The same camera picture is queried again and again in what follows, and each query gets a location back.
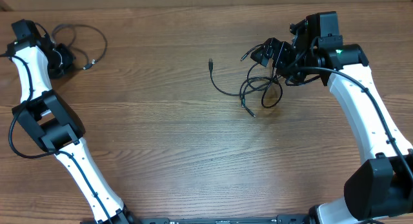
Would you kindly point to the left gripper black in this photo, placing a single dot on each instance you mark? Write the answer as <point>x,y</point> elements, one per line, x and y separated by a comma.
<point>68,55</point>

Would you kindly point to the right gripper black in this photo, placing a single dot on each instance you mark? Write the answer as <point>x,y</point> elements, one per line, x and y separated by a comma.
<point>281,48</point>

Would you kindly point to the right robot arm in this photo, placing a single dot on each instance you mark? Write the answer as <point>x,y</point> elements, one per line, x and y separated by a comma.
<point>382,186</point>

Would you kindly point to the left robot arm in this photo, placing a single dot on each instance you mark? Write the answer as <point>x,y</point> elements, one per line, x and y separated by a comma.
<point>53,126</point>

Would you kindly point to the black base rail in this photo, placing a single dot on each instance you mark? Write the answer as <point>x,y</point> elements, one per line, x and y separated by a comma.
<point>279,219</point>

